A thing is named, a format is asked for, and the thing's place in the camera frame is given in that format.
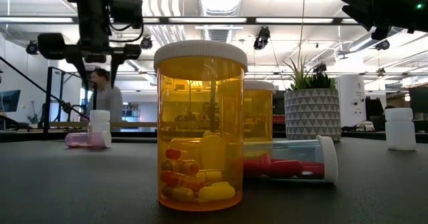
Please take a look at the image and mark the black overhead light bar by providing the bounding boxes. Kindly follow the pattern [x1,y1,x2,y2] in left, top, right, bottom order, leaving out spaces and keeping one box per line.
[0,15,428,25]

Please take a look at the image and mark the dark computer monitor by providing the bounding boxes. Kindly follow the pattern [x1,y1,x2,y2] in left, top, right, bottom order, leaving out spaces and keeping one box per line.
[272,90,286,116]
[0,89,21,113]

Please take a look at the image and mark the small white plastic bottle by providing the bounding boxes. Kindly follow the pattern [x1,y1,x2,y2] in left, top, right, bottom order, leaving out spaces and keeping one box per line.
[384,107,417,151]
[87,109,112,134]

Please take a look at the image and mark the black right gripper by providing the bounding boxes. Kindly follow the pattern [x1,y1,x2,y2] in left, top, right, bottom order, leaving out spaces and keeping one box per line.
[339,0,428,40]

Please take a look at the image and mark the amber pill bottle white cap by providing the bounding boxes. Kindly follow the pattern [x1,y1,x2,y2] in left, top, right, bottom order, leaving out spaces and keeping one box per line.
[243,80,277,161]
[153,39,248,213]

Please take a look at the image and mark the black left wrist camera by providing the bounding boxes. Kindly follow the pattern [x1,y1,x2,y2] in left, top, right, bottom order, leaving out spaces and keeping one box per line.
[112,0,144,30]

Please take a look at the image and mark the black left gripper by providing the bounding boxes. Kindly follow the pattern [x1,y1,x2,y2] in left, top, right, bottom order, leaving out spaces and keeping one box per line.
[36,1,143,92]

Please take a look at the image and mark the pink pill bottle white cap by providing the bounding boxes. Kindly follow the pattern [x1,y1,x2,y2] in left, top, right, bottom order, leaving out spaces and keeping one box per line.
[64,130,113,150]

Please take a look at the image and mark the wooden shelf board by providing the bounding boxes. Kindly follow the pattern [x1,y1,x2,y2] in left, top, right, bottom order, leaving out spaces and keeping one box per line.
[49,120,158,129]

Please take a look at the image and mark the person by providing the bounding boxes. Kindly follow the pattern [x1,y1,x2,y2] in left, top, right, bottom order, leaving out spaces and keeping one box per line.
[86,68,124,123]

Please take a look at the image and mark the potted plant patterned grey pot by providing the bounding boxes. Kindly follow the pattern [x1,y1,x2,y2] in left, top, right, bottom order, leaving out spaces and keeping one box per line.
[282,55,342,142]

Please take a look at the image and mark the black metal table frame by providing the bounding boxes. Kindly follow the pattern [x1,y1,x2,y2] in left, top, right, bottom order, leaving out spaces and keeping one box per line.
[0,55,428,143]

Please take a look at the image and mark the black ceiling spotlight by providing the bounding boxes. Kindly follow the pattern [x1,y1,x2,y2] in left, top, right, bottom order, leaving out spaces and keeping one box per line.
[140,35,154,50]
[253,25,271,51]
[374,39,391,51]
[25,40,39,55]

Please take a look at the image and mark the clear bottle red capsules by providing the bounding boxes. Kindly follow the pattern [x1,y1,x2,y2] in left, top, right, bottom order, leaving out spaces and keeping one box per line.
[243,134,339,184]

